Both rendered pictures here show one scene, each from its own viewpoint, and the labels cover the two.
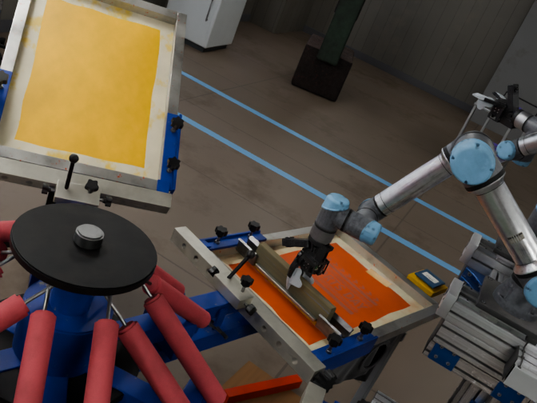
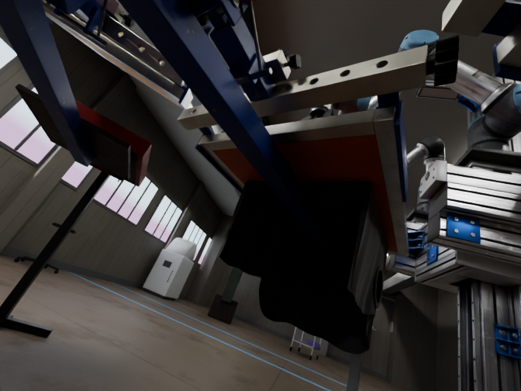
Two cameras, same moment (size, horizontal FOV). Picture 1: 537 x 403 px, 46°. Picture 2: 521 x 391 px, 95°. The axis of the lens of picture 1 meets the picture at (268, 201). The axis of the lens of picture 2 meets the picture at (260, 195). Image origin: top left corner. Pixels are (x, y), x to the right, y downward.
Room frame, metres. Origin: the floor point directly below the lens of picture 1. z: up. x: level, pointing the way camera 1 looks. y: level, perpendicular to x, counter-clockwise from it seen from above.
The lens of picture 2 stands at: (1.15, -0.13, 0.54)
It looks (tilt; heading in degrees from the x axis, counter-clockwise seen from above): 24 degrees up; 3
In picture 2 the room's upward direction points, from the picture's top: 21 degrees clockwise
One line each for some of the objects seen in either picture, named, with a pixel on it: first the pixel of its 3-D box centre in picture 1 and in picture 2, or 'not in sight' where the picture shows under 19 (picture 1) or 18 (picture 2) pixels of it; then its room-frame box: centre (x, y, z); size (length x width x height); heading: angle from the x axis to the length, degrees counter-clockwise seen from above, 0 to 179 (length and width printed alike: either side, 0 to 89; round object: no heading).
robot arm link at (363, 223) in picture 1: (362, 225); (351, 105); (1.80, -0.30, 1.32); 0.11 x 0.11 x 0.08; 80
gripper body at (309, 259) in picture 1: (314, 254); (318, 126); (1.79, -0.20, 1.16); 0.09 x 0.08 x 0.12; 53
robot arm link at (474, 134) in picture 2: not in sight; (488, 135); (1.81, -0.85, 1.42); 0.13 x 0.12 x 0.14; 170
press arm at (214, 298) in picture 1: (213, 305); (246, 61); (1.53, 0.03, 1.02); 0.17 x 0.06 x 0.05; 143
